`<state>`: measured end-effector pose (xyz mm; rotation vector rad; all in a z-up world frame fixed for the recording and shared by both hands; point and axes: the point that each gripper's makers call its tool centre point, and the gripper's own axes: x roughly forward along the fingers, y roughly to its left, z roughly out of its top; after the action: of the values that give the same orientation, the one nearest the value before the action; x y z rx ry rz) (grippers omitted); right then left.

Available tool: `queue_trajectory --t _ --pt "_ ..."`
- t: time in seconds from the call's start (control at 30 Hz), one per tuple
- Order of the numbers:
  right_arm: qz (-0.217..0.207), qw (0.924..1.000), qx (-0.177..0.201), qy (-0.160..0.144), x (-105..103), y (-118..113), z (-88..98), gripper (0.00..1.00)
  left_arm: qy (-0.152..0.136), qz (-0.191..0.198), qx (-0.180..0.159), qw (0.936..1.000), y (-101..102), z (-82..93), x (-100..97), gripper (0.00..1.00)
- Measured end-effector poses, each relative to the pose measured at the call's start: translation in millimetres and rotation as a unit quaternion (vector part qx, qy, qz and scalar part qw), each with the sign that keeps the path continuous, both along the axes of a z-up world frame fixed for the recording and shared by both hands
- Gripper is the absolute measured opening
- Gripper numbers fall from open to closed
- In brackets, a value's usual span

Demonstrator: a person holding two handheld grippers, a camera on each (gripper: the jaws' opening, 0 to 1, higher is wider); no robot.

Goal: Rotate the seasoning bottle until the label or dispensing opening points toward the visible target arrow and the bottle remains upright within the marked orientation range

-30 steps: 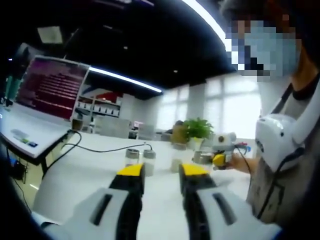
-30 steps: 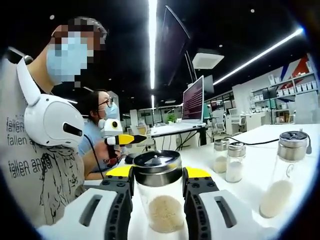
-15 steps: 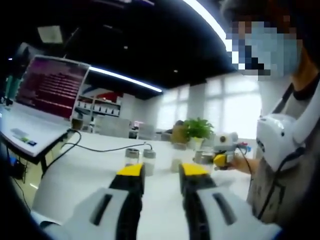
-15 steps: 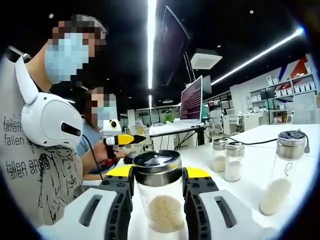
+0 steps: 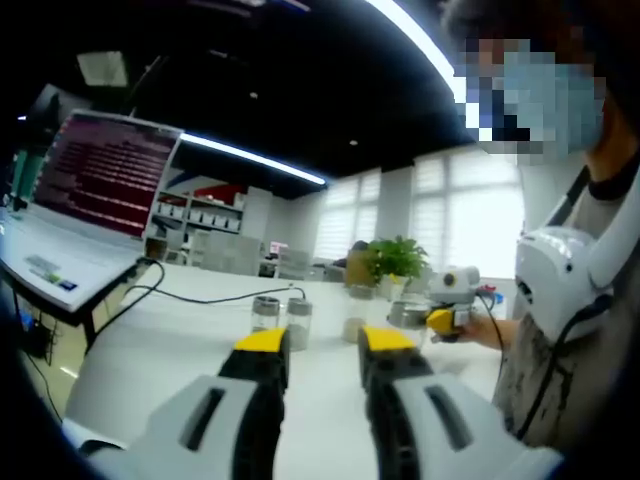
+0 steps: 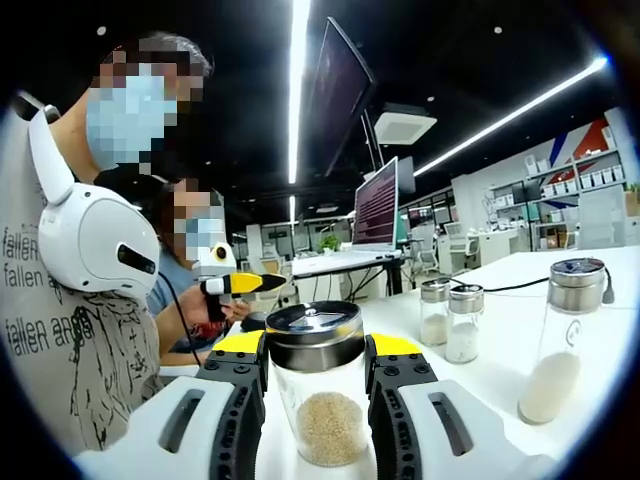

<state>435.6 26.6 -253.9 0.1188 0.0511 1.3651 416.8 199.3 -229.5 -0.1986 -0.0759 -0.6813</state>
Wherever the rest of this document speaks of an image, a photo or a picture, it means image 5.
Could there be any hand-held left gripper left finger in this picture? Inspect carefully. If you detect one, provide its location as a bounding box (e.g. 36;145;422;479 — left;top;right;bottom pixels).
82;327;292;480

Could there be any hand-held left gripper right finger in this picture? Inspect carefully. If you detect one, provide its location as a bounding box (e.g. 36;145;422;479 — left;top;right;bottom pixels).
357;324;566;480

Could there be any large white-filled seasoning bottle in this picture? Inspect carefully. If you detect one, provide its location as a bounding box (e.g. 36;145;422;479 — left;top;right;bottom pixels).
388;299;432;347

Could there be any large brown-filled seasoning bottle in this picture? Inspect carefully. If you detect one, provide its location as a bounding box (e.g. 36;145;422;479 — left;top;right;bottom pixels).
343;284;377;345

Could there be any small white-filled seasoning bottle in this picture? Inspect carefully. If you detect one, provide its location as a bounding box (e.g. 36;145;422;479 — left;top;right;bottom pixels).
285;298;314;352

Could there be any small brown-filled seasoning bottle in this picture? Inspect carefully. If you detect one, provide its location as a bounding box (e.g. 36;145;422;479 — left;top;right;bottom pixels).
252;294;281;335

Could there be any person's right hand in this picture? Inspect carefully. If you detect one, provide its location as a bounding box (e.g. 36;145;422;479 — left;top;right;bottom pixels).
458;318;500;347

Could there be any green potted plant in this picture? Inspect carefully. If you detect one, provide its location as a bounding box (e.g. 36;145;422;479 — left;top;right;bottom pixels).
367;235;430;301

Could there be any window with blinds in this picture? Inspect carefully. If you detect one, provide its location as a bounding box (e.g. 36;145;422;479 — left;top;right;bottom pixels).
314;149;526;281

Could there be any white chest device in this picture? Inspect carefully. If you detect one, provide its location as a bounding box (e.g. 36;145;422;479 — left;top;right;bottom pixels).
514;227;614;346

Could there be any brown box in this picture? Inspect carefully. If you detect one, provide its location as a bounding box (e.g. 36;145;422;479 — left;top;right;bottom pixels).
344;248;377;289

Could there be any person's patterned shirt torso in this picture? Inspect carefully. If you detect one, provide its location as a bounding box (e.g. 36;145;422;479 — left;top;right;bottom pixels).
492;149;640;451

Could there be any white device neck band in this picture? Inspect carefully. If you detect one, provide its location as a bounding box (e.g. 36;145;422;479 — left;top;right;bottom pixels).
587;164;640;290

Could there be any long curved ceiling light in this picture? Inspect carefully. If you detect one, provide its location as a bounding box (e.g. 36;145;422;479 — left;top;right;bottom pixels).
364;0;474;147

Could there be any storage shelf with white boxes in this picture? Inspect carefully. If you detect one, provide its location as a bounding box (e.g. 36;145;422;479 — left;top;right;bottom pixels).
152;189;246;236

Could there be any straight ceiling light strip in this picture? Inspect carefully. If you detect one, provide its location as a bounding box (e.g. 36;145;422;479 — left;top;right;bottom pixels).
179;132;329;186

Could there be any white laptop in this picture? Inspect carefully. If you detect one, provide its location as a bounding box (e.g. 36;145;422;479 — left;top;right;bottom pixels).
0;108;184;314

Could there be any teal panel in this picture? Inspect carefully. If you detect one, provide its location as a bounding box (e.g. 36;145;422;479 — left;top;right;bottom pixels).
13;149;39;212

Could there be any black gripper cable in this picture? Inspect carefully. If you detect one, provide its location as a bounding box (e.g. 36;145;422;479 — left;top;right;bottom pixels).
474;292;507;352

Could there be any black device cable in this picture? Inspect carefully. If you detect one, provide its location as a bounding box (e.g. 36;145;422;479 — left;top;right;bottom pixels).
519;294;614;441

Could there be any black neck strap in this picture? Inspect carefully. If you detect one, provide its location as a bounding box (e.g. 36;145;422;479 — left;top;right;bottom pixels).
547;164;592;231

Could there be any black power cable with plug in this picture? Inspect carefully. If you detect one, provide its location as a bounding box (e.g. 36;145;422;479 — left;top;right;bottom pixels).
122;257;307;307

